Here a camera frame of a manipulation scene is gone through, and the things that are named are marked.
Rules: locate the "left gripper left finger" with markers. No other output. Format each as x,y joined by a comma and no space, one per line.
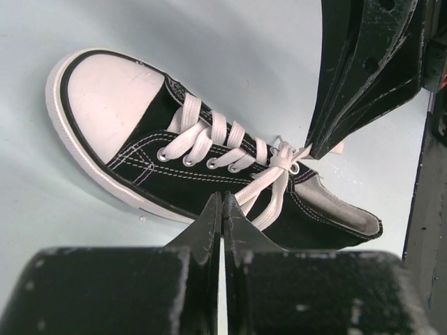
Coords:
123,290

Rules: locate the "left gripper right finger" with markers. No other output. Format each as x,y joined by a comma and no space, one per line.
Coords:
271,290

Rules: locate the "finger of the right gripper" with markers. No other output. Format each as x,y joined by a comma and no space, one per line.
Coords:
341,21
383,74

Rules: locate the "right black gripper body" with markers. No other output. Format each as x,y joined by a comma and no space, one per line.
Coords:
434,55

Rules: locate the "white shoelace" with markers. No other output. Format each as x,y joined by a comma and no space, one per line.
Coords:
195,139

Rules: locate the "black canvas sneaker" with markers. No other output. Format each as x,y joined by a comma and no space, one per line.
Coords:
150,142

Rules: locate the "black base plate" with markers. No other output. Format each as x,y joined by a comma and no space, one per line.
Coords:
427,217

